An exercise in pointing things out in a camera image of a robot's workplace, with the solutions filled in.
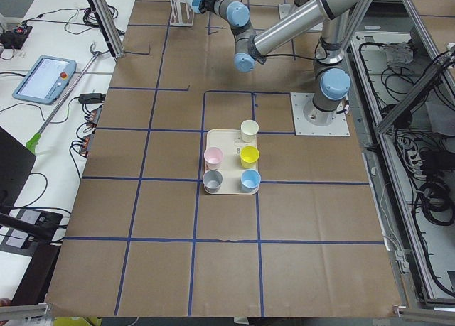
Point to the pale green white cup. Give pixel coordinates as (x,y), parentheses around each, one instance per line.
(248,130)

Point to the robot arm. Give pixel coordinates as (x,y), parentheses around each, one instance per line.
(234,12)
(303,16)

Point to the pink plastic cup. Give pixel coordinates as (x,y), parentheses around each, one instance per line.
(213,157)

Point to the yellow plastic cup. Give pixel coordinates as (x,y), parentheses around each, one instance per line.
(249,155)

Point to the grey plastic cup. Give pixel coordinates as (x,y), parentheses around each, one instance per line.
(212,181)

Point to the cream rectangular tray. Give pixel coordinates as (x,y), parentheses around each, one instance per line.
(229,141)

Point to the black power adapter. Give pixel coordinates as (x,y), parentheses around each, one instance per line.
(91,98)

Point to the blue teach pendant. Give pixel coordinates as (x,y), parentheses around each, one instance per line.
(46,80)

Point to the white wire cup rack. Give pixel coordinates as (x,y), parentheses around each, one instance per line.
(181,13)

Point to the aluminium frame post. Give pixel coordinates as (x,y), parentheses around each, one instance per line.
(107,27)

